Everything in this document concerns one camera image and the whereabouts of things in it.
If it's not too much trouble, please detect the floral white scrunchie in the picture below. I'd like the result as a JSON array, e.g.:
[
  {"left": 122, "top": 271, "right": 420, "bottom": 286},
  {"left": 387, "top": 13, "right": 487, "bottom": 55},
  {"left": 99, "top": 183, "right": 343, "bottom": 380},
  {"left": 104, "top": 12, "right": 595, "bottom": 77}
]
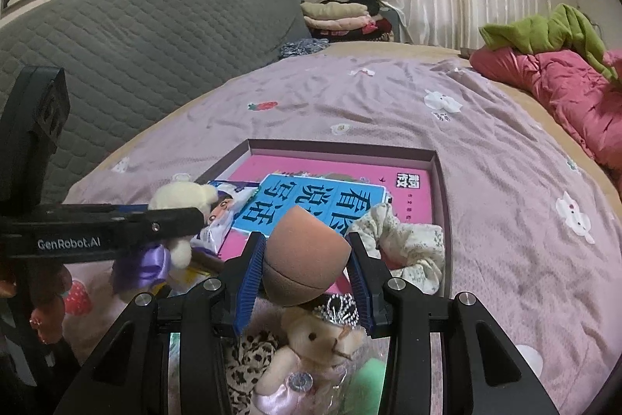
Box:
[{"left": 347, "top": 203, "right": 446, "bottom": 295}]

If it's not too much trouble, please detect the stack of folded clothes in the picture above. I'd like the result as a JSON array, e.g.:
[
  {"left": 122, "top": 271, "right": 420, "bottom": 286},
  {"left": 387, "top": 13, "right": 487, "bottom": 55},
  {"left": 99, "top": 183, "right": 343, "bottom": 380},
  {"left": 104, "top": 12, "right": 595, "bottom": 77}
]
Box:
[{"left": 301, "top": 0, "right": 398, "bottom": 42}]

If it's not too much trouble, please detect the green blanket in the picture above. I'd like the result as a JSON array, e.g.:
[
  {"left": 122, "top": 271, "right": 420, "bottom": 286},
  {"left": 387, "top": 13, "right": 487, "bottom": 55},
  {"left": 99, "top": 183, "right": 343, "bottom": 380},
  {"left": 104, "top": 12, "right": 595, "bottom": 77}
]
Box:
[{"left": 479, "top": 3, "right": 619, "bottom": 82}]

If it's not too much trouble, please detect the peach plush bun toy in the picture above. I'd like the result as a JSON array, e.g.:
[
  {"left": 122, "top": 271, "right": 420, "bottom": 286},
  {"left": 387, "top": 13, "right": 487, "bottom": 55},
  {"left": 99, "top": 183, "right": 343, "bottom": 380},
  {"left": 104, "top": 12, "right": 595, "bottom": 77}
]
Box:
[{"left": 262, "top": 205, "right": 351, "bottom": 308}]

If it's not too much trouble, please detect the cream bear purple dress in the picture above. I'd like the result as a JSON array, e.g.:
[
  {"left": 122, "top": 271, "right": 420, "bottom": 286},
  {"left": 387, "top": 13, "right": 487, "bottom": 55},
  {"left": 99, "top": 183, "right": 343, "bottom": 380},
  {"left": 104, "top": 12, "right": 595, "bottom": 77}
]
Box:
[{"left": 111, "top": 181, "right": 217, "bottom": 296}]

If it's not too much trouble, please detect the pink and blue book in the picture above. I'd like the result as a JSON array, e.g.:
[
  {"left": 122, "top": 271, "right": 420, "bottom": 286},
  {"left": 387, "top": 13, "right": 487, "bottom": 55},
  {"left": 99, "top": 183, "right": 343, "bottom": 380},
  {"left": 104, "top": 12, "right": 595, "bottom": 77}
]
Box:
[{"left": 218, "top": 151, "right": 445, "bottom": 294}]

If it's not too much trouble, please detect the hand with red nails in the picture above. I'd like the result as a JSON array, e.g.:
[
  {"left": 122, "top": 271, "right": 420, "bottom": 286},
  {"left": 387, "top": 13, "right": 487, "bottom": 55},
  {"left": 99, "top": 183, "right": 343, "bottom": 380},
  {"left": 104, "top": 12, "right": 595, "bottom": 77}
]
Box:
[{"left": 1, "top": 259, "right": 73, "bottom": 345}]

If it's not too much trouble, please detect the blue patterned cloth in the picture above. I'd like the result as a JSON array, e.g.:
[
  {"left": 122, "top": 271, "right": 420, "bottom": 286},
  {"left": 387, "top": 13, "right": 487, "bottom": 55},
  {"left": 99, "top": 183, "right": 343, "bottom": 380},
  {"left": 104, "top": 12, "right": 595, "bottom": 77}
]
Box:
[{"left": 278, "top": 38, "right": 330, "bottom": 60}]

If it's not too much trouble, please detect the yellow cartoon snack packet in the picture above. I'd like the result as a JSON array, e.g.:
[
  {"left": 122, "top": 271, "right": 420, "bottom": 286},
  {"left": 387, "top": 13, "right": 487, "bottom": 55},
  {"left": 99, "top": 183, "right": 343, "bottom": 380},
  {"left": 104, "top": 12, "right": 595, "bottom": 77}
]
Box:
[{"left": 166, "top": 257, "right": 222, "bottom": 294}]

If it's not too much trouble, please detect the purple cartoon snack packet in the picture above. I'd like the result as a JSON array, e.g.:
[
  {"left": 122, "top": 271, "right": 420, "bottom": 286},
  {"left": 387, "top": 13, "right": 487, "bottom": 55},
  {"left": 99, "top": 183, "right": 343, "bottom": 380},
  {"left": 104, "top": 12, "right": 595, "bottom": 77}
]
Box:
[{"left": 190, "top": 180, "right": 259, "bottom": 256}]

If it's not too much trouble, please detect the pink quilted comforter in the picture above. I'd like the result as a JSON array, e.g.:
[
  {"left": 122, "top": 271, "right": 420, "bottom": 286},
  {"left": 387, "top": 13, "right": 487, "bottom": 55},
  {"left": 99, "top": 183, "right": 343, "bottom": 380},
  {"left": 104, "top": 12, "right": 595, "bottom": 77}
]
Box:
[{"left": 469, "top": 47, "right": 621, "bottom": 186}]

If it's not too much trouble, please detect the shallow purple cardboard box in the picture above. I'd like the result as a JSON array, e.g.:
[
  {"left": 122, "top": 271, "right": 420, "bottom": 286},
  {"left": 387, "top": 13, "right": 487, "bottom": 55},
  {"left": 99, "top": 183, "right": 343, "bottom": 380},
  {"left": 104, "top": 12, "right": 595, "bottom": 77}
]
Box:
[{"left": 194, "top": 138, "right": 454, "bottom": 299}]

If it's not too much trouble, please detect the leopard print scrunchie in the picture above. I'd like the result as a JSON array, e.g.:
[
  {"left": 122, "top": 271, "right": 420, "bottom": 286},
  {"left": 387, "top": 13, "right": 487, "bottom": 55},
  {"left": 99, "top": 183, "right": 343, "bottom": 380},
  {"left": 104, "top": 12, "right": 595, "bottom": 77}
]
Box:
[{"left": 222, "top": 330, "right": 280, "bottom": 414}]

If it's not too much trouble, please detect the green plush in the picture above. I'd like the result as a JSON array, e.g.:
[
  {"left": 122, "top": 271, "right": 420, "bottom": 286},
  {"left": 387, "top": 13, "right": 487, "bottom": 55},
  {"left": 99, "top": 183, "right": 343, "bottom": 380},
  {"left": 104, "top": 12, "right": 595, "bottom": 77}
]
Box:
[{"left": 342, "top": 358, "right": 386, "bottom": 415}]

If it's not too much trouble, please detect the grey quilted headboard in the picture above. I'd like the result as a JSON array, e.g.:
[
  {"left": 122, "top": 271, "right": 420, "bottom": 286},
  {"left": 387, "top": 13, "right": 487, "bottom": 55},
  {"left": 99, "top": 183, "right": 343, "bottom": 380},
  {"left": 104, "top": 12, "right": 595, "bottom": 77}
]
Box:
[{"left": 1, "top": 0, "right": 308, "bottom": 203}]

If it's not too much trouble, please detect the beige bear with tiara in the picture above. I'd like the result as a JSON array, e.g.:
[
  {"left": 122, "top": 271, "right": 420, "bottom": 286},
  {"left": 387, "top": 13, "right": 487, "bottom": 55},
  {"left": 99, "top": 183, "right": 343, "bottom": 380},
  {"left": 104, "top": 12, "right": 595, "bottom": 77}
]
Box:
[{"left": 250, "top": 294, "right": 366, "bottom": 414}]

